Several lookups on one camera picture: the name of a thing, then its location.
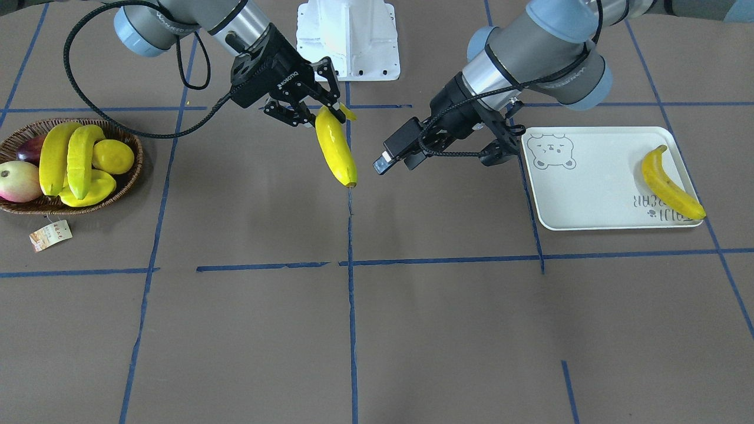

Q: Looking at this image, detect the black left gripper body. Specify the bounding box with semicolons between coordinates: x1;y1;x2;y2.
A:
429;71;505;155

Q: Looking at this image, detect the yellow banana moved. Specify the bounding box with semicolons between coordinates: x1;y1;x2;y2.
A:
315;107;358;188
640;145;707;220

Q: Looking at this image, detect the white rectangular bear tray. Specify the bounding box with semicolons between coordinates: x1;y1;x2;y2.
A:
521;127;701;231

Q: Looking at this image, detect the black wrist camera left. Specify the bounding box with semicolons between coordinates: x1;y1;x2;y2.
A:
373;117;431;175

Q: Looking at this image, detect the dark purple fruit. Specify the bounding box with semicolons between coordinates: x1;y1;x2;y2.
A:
16;135;46;166

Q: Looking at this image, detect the paper price tag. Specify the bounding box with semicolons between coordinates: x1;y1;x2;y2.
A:
29;220;72;253

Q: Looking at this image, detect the yellow banana in basket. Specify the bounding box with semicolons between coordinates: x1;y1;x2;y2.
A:
39;121;82;196
65;124;105;200

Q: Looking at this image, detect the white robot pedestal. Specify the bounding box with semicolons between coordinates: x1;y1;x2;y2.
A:
296;1;401;81

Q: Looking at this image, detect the brown wicker basket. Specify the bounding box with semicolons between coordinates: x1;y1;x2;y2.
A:
1;118;144;216

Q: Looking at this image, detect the pink green apple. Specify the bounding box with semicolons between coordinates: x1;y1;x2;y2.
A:
1;161;43;203

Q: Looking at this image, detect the yellow lemon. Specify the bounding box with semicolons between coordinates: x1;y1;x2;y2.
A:
92;139;135;175

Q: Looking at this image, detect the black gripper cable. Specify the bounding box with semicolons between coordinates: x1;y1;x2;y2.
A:
63;0;236;140

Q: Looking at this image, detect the yellow banana bottom basket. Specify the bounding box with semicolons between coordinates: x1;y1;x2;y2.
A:
58;169;117;208

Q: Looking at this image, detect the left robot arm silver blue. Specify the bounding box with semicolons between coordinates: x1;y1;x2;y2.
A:
405;1;653;167

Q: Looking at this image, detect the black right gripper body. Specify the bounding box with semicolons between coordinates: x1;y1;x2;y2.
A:
230;25;322;108

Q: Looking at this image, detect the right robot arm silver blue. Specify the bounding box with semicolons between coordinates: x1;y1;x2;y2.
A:
114;1;348;127

